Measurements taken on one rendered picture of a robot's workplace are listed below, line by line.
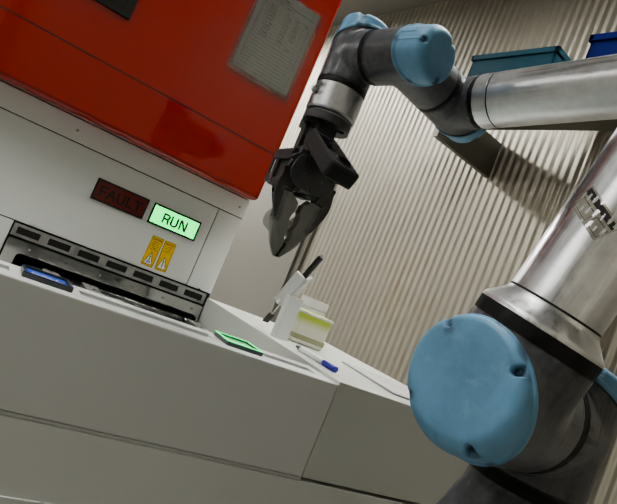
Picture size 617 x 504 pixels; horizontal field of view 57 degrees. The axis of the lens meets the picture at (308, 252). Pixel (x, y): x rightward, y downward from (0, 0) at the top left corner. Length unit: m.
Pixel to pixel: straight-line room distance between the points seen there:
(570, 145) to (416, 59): 2.72
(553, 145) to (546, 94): 2.70
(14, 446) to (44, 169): 0.70
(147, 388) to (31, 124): 0.72
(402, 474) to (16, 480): 0.55
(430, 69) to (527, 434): 0.46
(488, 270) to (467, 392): 2.85
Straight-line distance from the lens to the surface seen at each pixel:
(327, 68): 0.84
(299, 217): 0.79
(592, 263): 0.51
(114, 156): 1.31
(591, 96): 0.76
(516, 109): 0.80
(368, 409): 0.88
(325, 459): 0.87
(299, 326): 1.14
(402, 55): 0.76
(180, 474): 0.79
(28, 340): 0.69
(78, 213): 1.30
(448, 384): 0.49
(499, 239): 3.36
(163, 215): 1.33
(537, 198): 3.36
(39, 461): 0.74
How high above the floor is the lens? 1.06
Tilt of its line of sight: 4 degrees up
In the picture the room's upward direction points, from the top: 23 degrees clockwise
